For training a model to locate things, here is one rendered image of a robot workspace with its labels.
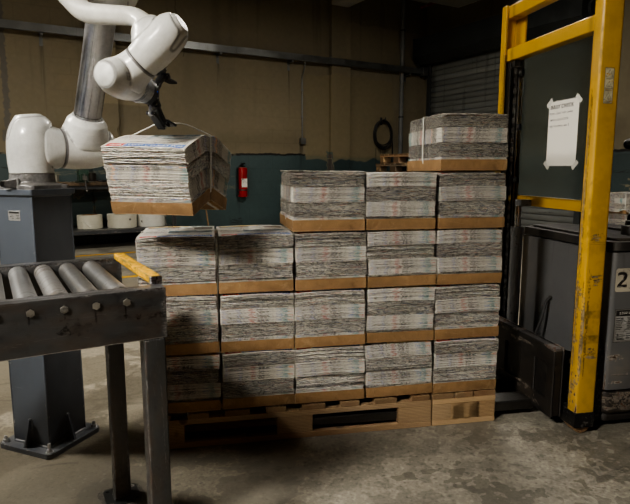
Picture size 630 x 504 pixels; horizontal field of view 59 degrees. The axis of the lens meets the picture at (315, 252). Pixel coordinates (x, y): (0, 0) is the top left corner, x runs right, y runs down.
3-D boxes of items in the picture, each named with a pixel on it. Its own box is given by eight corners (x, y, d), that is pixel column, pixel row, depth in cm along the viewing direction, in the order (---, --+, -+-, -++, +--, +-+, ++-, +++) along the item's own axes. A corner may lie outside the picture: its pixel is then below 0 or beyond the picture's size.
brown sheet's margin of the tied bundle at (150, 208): (134, 197, 199) (132, 186, 197) (211, 199, 194) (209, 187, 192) (111, 213, 185) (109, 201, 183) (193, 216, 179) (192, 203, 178)
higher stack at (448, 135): (400, 391, 273) (406, 120, 254) (457, 386, 278) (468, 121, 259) (430, 426, 235) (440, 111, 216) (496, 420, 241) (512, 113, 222)
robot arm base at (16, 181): (-16, 189, 202) (-18, 173, 201) (35, 187, 222) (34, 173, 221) (21, 190, 195) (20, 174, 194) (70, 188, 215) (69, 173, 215)
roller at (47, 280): (35, 262, 162) (31, 278, 162) (52, 292, 122) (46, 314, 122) (54, 265, 165) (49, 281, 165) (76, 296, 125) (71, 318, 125)
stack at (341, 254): (154, 410, 251) (145, 226, 239) (401, 391, 273) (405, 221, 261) (144, 452, 214) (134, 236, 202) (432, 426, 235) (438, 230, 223)
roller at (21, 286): (9, 264, 159) (6, 281, 159) (18, 296, 119) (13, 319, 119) (29, 267, 162) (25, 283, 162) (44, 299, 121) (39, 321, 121)
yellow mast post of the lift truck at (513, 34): (485, 354, 299) (501, 8, 273) (501, 353, 301) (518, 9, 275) (494, 359, 290) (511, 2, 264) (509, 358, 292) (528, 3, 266)
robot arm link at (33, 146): (1, 173, 210) (-4, 113, 206) (52, 173, 222) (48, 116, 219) (16, 173, 198) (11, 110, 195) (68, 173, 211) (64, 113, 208)
